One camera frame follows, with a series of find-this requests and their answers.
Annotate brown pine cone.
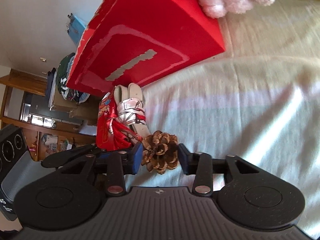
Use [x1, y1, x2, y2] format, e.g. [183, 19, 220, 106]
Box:
[141, 131, 179, 174]

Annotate wooden shelf cabinet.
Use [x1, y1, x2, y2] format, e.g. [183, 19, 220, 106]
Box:
[1, 69, 95, 161]

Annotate light green bed sheet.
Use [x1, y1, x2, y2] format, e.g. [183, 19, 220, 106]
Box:
[125, 0, 319, 239]

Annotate pile of clothes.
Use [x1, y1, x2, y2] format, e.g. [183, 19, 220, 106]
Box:
[44, 53, 90, 104]

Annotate blue box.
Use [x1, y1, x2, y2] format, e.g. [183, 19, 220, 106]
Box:
[67, 13, 86, 46]

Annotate red cardboard box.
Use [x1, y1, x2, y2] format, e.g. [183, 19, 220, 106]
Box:
[67, 0, 225, 96]

